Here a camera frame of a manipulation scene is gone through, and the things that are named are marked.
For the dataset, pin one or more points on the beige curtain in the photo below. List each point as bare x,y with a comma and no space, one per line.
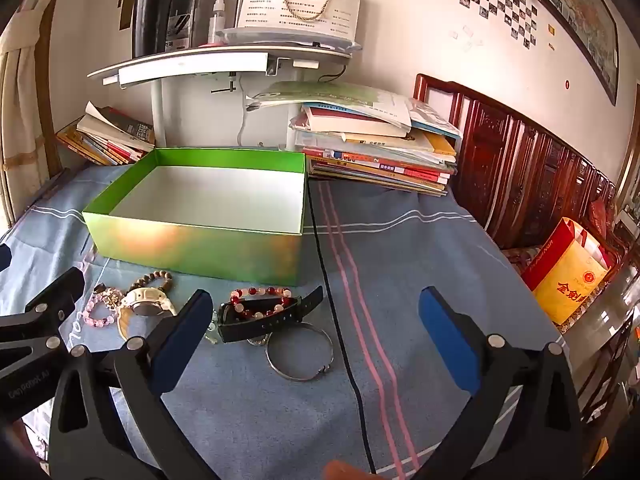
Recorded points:
22,110

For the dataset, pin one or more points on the silver bangle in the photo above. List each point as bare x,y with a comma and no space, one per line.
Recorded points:
325,370

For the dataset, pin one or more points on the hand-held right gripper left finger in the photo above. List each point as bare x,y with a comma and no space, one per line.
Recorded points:
185,340

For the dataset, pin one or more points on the small white bottle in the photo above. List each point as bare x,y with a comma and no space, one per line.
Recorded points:
216,22

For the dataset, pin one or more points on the dark plastic container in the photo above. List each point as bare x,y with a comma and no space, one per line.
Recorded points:
190,15

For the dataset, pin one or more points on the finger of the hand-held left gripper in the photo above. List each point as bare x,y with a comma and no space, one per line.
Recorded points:
55,295
4,259

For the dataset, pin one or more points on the white desk shelf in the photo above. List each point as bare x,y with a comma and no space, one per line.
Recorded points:
200,57

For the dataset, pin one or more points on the large stack of books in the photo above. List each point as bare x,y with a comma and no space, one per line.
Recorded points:
375,155

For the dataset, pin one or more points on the blue plaid cloth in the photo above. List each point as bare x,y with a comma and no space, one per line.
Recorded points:
280,410

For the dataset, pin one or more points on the green cardboard box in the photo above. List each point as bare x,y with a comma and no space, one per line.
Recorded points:
200,245

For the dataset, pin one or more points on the person's right hand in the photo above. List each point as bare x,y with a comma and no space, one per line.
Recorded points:
347,472

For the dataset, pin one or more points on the red and yellow bag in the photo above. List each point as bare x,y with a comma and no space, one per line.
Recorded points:
570,270

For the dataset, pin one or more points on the glass-topped side table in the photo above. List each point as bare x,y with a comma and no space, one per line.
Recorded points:
605,320

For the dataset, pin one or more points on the white wristwatch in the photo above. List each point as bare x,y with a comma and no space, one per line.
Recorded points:
142,306

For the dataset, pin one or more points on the white paper bag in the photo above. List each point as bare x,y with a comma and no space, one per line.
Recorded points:
300,10

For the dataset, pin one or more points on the black wristwatch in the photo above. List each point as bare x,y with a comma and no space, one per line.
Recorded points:
310,300

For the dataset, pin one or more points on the black thermos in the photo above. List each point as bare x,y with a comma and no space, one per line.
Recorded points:
151,20

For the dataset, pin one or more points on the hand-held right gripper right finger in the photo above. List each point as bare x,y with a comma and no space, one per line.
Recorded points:
445,340

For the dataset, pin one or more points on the translucent tan bangle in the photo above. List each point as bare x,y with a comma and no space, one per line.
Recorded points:
122,325

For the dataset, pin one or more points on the red wooden bench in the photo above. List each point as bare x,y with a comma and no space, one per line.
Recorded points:
520,170

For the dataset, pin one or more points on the framed painting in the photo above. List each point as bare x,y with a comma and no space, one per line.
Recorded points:
580,15

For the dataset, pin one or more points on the small stack of books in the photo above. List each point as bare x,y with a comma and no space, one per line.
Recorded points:
110,145

